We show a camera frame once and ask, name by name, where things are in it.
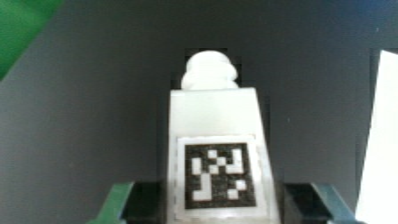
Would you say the white table leg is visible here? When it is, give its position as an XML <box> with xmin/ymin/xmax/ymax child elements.
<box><xmin>167</xmin><ymin>50</ymin><xmax>280</xmax><ymax>224</ymax></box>

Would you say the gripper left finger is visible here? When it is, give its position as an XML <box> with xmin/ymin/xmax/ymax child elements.
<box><xmin>85</xmin><ymin>182</ymin><xmax>161</xmax><ymax>224</ymax></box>

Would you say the white sheet with tag markers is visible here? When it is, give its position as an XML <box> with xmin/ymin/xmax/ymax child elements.
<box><xmin>355</xmin><ymin>51</ymin><xmax>398</xmax><ymax>224</ymax></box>

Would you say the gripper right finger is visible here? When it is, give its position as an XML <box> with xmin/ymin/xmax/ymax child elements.
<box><xmin>282</xmin><ymin>183</ymin><xmax>366</xmax><ymax>224</ymax></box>

